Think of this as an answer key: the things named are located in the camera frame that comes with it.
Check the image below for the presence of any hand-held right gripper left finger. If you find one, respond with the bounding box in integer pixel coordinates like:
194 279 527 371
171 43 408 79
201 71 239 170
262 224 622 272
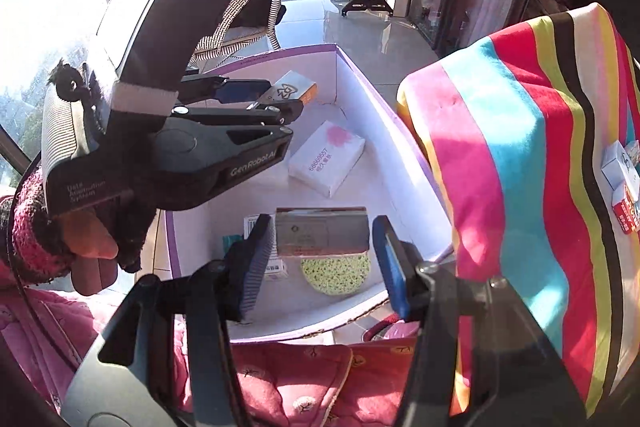
60 213 277 427

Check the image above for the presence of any white box with barcode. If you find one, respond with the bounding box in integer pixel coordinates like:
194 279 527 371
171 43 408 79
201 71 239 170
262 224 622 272
243 214 283 282

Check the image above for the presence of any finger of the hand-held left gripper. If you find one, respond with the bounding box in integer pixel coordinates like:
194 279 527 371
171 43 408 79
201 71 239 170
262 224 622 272
170 99 305 128
180 74 273 105

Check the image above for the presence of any white box pink print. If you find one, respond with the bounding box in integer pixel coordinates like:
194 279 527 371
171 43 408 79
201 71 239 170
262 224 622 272
287 120 366 198

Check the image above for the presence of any silver white box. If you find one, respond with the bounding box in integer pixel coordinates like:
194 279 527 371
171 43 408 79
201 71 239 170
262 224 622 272
275 206 370 258

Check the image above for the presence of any orange and white box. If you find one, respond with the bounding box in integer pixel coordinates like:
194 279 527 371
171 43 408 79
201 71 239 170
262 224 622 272
260 70 318 105

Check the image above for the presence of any plain white box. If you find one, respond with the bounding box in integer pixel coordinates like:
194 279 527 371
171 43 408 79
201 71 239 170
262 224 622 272
601 140 633 190

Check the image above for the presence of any person's left hand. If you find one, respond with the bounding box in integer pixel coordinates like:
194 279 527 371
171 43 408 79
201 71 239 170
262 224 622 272
65 194 166 295

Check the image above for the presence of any round green sponge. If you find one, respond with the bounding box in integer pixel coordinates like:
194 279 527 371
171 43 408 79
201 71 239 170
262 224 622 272
300 252 372 295

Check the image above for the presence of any black garment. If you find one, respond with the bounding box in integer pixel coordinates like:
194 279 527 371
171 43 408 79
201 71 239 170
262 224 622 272
235 0 287 30

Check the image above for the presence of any purple and white cardboard box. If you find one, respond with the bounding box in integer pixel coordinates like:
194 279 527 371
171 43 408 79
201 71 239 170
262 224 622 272
165 44 456 343

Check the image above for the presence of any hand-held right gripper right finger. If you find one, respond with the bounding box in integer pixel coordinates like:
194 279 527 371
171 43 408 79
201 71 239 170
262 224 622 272
371 215 588 427

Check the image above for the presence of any person's pink quilted clothing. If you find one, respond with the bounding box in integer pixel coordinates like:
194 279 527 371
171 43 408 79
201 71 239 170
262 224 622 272
0 194 418 427

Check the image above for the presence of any white red small box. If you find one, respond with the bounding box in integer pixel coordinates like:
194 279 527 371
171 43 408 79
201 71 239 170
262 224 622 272
612 184 640 235

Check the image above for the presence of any striped colourful tablecloth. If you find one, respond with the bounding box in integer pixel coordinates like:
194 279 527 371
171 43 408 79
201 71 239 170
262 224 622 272
396 2 640 418

